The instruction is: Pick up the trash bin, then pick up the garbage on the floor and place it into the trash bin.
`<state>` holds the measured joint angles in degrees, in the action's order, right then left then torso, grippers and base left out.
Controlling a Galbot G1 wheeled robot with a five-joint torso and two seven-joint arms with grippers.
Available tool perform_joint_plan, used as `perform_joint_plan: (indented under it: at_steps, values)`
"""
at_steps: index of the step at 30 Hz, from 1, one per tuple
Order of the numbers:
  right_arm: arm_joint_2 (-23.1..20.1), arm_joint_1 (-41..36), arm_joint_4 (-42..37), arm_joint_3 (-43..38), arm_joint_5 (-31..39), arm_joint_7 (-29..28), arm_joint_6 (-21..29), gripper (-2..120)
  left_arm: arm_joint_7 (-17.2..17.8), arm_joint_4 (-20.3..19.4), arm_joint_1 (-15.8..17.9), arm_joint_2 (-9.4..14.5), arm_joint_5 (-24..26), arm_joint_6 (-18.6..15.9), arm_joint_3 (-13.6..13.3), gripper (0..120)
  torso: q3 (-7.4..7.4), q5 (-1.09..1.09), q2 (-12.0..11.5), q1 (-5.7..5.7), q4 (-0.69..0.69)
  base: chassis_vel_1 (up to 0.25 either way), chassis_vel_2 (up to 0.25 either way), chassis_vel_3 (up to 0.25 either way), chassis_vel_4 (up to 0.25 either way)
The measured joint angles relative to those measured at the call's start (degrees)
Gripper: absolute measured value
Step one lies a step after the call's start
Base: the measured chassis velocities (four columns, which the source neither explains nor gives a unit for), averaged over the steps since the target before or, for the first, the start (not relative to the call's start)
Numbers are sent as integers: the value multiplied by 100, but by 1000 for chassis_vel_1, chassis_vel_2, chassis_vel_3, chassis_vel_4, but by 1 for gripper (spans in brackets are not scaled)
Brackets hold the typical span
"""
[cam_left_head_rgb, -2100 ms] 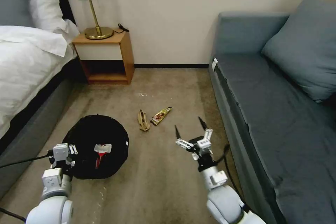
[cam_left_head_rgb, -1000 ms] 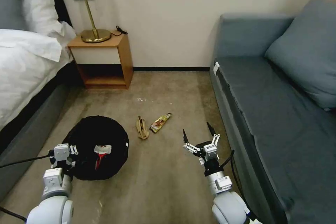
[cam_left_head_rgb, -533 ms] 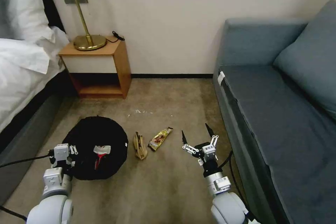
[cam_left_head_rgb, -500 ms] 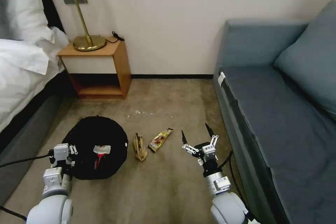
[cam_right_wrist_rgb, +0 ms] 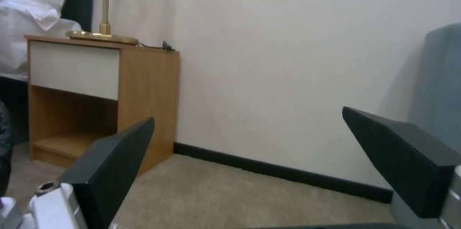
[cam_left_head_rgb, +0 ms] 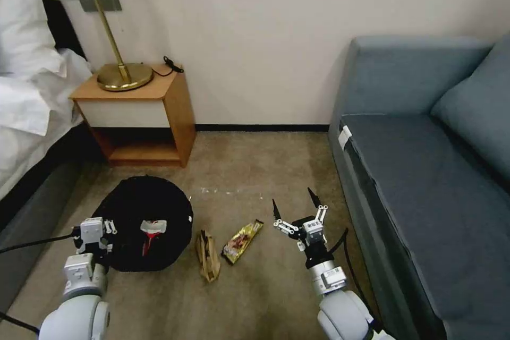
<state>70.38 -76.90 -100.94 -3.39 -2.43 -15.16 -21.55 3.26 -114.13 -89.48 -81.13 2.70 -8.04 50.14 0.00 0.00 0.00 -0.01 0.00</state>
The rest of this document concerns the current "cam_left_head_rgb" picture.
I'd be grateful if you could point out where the wooden nightstand white drawer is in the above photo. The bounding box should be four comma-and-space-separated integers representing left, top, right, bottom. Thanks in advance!
68, 62, 197, 168

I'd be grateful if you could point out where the red white crumpled wrapper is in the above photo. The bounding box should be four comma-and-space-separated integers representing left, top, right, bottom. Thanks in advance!
139, 218, 168, 257

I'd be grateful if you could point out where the thin black lamp cable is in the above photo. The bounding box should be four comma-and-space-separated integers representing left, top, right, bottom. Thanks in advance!
152, 56, 184, 77

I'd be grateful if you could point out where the grey bed base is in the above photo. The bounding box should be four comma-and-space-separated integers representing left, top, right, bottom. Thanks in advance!
0, 148, 93, 303

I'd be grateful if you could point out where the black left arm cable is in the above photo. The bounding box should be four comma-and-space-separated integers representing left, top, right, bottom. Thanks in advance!
0, 233, 80, 254

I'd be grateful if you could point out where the blue grey sofa cushion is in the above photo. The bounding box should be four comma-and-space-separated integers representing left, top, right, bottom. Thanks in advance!
430, 35, 510, 194

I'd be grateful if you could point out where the black round trash bin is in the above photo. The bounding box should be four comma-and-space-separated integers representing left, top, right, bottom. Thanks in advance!
90, 175, 195, 274

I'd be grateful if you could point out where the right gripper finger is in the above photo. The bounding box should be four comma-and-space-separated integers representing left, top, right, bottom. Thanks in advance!
307, 186, 329, 224
272, 198, 299, 236

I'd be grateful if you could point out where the black baseboard strip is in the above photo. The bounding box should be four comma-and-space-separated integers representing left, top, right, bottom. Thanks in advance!
193, 123, 332, 133

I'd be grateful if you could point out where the blue grey sofa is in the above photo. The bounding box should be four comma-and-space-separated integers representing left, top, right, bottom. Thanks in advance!
327, 35, 510, 340

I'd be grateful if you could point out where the gold snack bar wrapper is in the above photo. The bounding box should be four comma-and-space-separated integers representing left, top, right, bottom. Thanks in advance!
221, 218, 265, 266

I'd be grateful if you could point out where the white sofa tag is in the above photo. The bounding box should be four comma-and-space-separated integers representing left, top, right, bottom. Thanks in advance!
338, 125, 354, 152

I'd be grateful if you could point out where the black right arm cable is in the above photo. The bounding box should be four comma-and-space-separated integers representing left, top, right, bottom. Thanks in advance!
326, 228, 383, 331

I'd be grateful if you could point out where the brown crumpled snack wrapper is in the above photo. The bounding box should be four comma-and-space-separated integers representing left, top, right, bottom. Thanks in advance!
194, 229, 222, 282

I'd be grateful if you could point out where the white pillow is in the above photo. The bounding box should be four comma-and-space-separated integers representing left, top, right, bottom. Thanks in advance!
0, 0, 66, 78

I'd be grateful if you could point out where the black headboard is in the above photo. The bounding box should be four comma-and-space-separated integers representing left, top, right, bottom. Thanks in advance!
41, 0, 89, 63

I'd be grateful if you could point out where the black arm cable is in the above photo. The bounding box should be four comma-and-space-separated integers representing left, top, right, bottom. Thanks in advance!
326, 228, 383, 331
0, 233, 80, 254

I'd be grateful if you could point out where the white duvet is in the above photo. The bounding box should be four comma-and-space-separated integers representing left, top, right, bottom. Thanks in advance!
0, 47, 95, 198

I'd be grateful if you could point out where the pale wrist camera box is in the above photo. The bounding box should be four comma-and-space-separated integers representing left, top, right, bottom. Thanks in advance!
80, 217, 106, 245
304, 219, 324, 246

